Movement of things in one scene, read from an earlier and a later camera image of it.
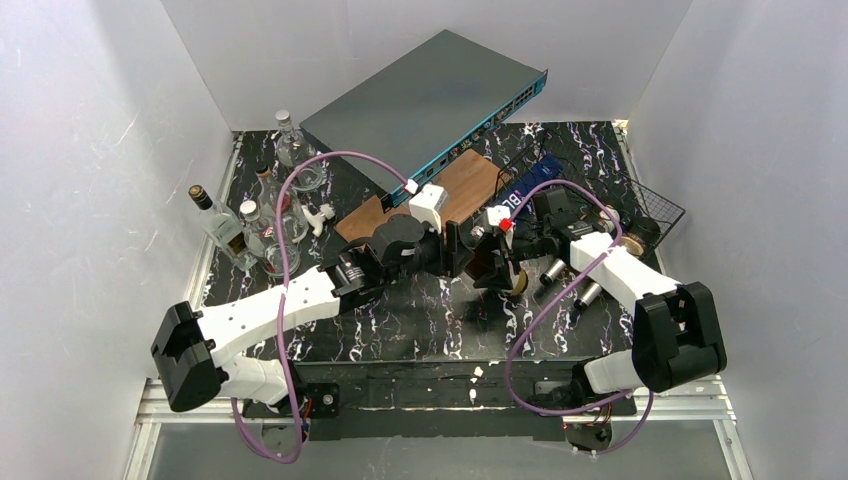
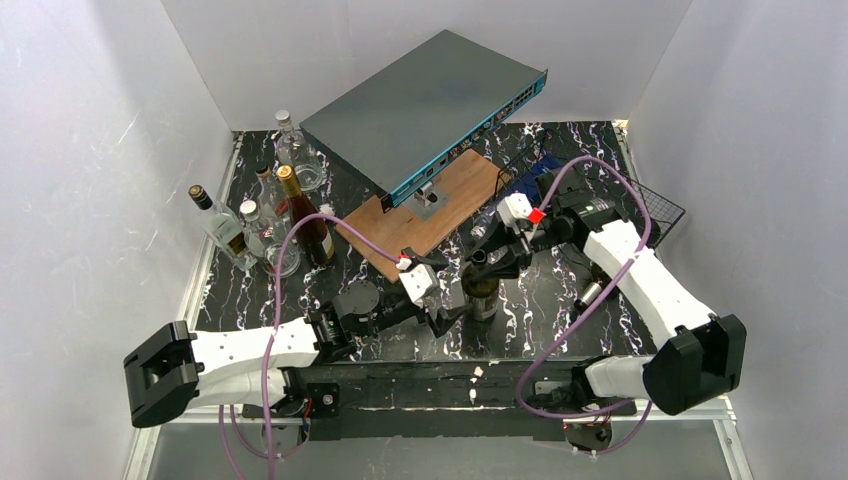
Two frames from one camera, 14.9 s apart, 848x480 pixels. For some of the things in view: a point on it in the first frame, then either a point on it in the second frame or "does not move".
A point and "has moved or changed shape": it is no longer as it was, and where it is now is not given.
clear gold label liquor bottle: (224, 227) does not move
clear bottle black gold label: (295, 224) does not move
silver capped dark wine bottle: (548, 277) → (480, 285)
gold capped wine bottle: (492, 271) has moved or changed shape
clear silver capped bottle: (262, 240) does not move
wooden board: (469, 184) does not move
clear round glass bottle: (292, 150) does not move
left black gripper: (454, 246) → (436, 315)
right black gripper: (506, 248) does not move
